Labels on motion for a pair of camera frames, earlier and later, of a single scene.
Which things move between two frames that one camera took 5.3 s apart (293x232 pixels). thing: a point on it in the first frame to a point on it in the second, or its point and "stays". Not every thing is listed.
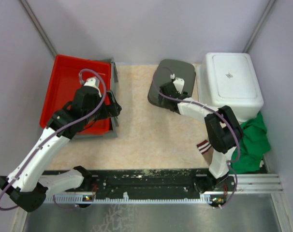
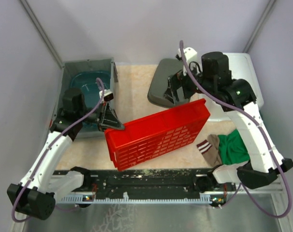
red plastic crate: x=67 y=74 to x=140 y=140
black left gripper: x=108 y=111 to x=105 y=119
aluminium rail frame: x=256 y=183 stays
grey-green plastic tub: x=166 y=70 stays
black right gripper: x=165 y=101 to x=179 y=79
